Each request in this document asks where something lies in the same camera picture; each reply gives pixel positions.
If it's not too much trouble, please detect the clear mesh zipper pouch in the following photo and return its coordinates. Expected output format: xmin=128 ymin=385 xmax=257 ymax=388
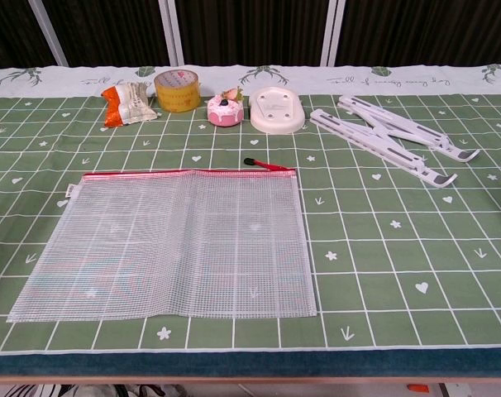
xmin=5 ymin=156 xmax=318 ymax=323

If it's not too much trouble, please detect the green patterned tablecloth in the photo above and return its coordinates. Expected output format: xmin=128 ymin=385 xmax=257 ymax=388
xmin=0 ymin=64 xmax=501 ymax=356

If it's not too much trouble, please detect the white oval plastic base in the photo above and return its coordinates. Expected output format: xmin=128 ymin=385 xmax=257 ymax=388
xmin=249 ymin=85 xmax=306 ymax=135

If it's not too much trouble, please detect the pink toy cake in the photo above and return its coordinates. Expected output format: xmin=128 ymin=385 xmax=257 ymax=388
xmin=207 ymin=85 xmax=246 ymax=127

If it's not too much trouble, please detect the yellow packing tape roll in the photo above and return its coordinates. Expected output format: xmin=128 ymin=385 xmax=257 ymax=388
xmin=153 ymin=69 xmax=202 ymax=112

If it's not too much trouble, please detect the orange white snack packet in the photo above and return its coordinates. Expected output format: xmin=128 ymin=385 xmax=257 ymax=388
xmin=100 ymin=81 xmax=159 ymax=127

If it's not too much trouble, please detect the white folding laptop stand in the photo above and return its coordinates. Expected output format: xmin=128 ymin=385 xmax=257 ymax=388
xmin=309 ymin=93 xmax=481 ymax=190

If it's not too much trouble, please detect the black pleated curtain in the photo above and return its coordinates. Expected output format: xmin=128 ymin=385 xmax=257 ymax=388
xmin=0 ymin=0 xmax=501 ymax=69

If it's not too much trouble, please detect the dark teal underlay cloth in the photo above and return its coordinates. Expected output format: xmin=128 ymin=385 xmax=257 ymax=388
xmin=0 ymin=349 xmax=501 ymax=378

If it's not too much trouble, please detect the black white striped fabric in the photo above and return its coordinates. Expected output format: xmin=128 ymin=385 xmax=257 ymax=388
xmin=4 ymin=383 xmax=76 ymax=397

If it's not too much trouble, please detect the white double frame post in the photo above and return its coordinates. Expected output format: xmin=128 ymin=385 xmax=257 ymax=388
xmin=158 ymin=0 xmax=184 ymax=67
xmin=317 ymin=0 xmax=346 ymax=67

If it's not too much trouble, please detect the black cable bundle under table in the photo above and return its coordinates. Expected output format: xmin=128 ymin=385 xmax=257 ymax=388
xmin=109 ymin=383 xmax=169 ymax=397

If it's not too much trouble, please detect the slanted white frame post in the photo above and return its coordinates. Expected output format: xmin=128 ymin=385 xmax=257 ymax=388
xmin=26 ymin=0 xmax=69 ymax=68

